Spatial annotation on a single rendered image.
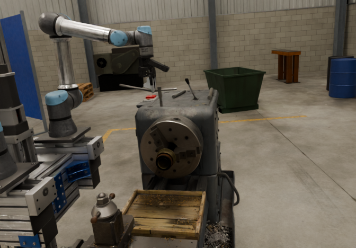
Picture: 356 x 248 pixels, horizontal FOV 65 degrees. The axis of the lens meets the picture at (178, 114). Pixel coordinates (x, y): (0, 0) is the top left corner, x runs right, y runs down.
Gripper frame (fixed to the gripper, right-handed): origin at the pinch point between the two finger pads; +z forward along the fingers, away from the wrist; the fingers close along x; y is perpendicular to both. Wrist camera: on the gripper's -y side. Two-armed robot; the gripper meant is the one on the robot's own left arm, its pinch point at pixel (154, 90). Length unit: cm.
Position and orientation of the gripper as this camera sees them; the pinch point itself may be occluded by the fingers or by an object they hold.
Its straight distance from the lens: 159.7
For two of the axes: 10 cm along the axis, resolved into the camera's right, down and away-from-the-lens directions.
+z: 0.8, 9.6, 2.6
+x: -1.8, 2.7, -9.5
